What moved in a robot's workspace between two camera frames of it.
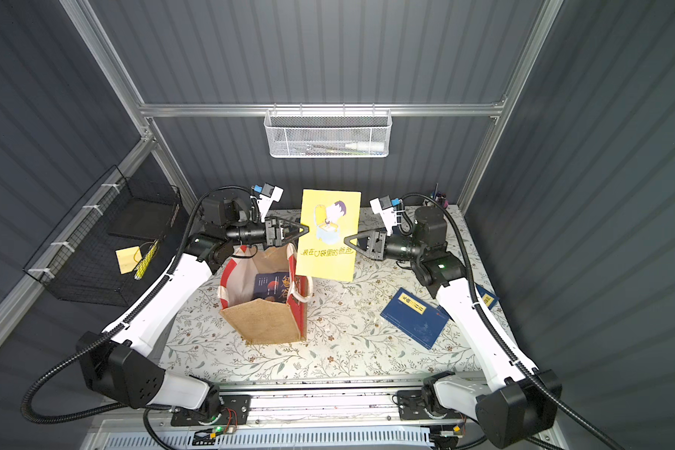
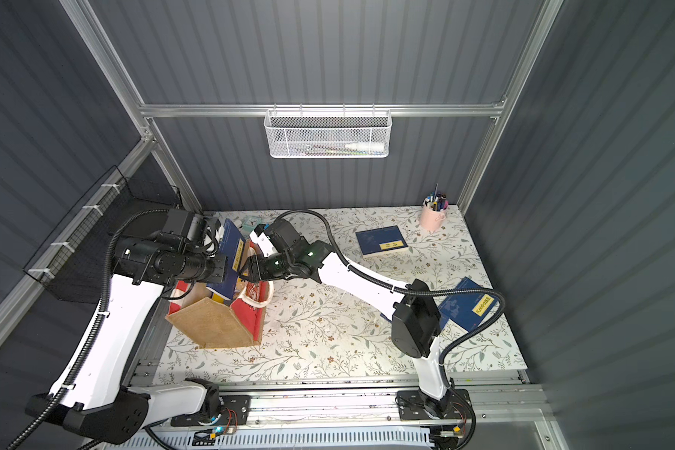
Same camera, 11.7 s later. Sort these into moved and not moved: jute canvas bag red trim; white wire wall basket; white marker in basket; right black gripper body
Moved: right black gripper body; jute canvas bag red trim
Not moved: white marker in basket; white wire wall basket
